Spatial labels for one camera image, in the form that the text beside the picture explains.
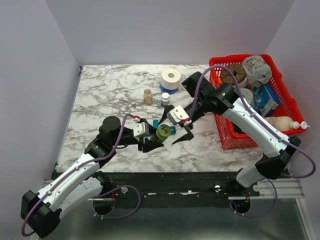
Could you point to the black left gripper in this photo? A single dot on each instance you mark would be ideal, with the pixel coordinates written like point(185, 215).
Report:
point(148, 145)

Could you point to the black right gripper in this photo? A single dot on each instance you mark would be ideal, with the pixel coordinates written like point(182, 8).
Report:
point(187, 137)

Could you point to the green pill bottle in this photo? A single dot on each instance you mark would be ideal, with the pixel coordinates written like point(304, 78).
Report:
point(162, 133)

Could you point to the teal weekly pill organizer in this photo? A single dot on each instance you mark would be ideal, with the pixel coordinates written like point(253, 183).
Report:
point(155, 124)

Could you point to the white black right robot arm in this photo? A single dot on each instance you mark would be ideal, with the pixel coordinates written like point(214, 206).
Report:
point(277, 147)

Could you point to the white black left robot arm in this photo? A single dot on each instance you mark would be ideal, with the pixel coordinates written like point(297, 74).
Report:
point(42, 210)

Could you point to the white pill bottle blue label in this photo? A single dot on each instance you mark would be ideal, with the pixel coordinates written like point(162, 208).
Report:
point(165, 99)

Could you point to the clear jar yellow capsules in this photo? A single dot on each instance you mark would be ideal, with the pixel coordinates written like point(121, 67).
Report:
point(147, 97)

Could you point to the white paper roll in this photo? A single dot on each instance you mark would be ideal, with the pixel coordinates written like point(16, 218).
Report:
point(170, 79)

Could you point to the brown wrapped roll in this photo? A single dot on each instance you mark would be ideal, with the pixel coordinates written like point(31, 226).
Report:
point(238, 71)

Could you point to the grey wrapped roll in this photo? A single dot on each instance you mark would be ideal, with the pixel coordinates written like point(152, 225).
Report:
point(248, 95)

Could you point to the blue carton box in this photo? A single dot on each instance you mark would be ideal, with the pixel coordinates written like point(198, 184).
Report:
point(266, 100)

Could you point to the grey crumpled bag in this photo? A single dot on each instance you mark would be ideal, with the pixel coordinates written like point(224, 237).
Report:
point(258, 72)

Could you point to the cream squeeze bottle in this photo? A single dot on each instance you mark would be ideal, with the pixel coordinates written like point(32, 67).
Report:
point(285, 123)

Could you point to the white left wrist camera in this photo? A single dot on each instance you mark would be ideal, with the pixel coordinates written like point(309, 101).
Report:
point(137, 130)

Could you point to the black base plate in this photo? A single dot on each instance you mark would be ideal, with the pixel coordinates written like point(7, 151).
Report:
point(247, 206)

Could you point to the aluminium rail frame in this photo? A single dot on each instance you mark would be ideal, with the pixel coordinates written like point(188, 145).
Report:
point(116, 187)

